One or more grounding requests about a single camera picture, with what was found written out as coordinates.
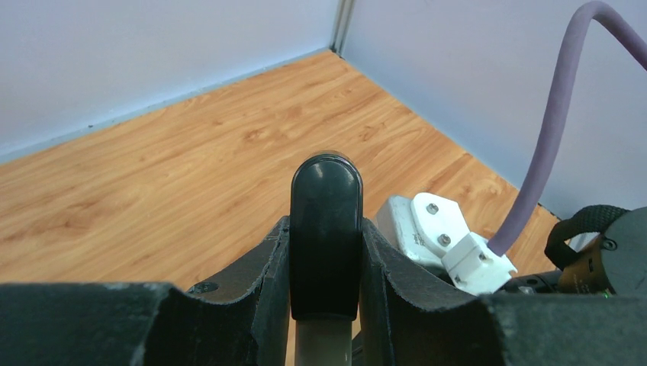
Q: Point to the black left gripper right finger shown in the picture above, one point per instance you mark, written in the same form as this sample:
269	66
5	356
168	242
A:
409	316

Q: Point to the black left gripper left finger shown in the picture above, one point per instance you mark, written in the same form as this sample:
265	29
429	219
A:
238	316

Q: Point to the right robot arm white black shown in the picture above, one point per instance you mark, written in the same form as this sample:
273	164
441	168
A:
601	250

